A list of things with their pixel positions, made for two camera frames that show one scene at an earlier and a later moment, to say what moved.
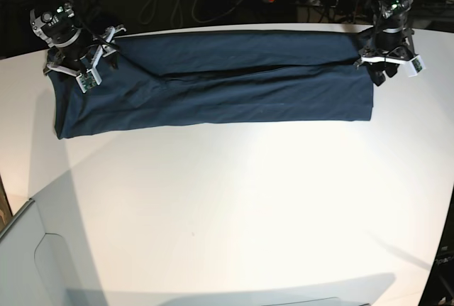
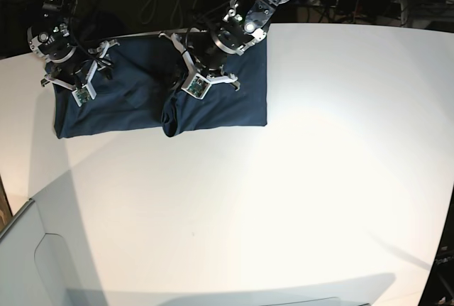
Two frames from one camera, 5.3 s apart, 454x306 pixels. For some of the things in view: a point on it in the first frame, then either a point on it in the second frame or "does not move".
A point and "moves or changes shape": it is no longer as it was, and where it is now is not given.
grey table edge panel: [45, 258] does not move
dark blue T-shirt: [181, 81] moves or changes shape
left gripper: [397, 54] -> [207, 61]
